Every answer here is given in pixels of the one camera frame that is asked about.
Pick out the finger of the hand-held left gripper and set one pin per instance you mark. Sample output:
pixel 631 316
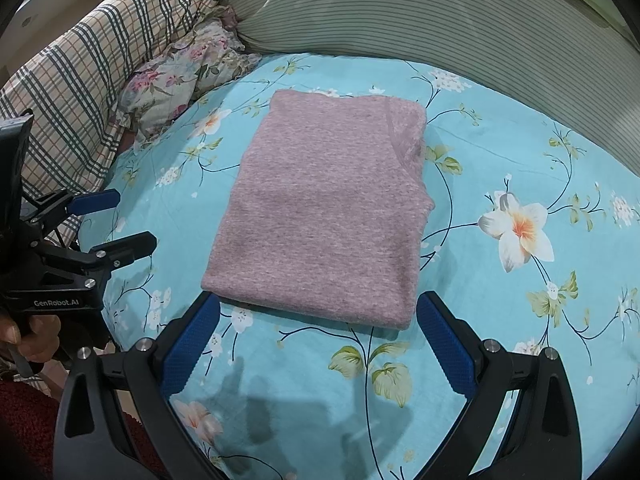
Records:
pixel 130 247
pixel 95 201

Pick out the pink knit sweater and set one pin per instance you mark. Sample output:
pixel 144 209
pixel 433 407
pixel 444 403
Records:
pixel 320 200

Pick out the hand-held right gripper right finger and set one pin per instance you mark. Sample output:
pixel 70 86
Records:
pixel 445 345

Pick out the blue floral bed sheet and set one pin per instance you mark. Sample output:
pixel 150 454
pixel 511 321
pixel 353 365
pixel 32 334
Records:
pixel 500 310

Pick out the pink floral cloth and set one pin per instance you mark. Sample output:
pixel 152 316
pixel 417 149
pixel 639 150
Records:
pixel 170 85

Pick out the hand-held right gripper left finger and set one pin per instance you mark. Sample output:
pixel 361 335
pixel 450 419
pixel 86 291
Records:
pixel 192 345

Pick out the person's left hand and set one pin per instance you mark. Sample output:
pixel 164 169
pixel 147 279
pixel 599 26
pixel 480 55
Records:
pixel 35 335

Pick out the green striped pillow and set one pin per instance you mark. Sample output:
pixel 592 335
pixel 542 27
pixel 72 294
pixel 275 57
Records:
pixel 425 15

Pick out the plaid blanket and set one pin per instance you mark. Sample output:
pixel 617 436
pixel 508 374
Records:
pixel 85 75

